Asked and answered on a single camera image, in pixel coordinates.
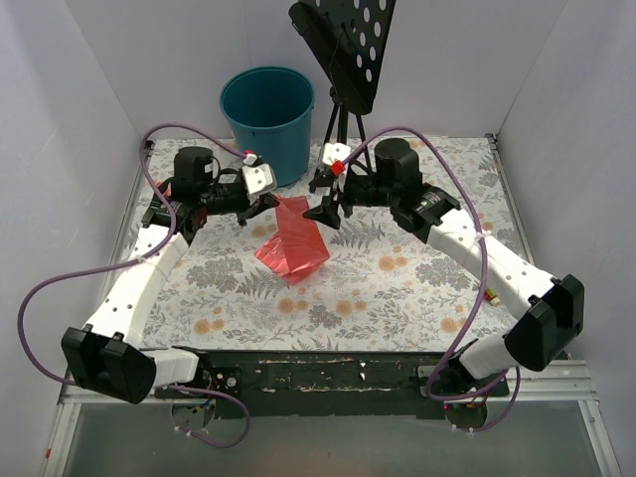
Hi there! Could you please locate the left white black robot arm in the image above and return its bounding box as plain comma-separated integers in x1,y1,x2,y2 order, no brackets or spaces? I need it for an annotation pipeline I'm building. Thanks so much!
62,146,278,403

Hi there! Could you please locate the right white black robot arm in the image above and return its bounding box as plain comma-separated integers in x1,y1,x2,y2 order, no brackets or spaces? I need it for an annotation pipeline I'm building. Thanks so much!
303,137,584,397

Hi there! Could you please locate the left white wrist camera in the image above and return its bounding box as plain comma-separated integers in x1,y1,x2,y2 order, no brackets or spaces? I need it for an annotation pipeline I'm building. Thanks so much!
241,163,277,203

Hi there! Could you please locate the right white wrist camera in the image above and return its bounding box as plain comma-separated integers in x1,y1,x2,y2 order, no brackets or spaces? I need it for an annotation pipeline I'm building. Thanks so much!
320,143,351,176

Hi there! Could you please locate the black perforated music stand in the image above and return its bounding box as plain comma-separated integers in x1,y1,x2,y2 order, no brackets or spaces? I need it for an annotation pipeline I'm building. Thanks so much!
288,0,396,142

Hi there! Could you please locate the teal plastic trash bin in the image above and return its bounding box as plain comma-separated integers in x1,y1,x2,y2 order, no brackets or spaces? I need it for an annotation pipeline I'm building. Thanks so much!
220,67,315,187

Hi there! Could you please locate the red plastic trash bag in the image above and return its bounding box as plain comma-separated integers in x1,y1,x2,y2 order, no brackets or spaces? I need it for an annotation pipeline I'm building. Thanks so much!
254,196,330,285

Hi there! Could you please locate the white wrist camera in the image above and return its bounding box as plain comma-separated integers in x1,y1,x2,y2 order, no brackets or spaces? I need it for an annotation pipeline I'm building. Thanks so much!
320,143,351,176
241,163,277,203

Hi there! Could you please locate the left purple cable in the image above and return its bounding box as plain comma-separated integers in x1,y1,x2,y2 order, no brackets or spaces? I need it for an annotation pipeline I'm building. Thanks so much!
17,123,257,448

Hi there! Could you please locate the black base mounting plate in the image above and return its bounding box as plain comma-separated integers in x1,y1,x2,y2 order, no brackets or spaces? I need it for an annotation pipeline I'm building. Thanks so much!
153,350,511,421

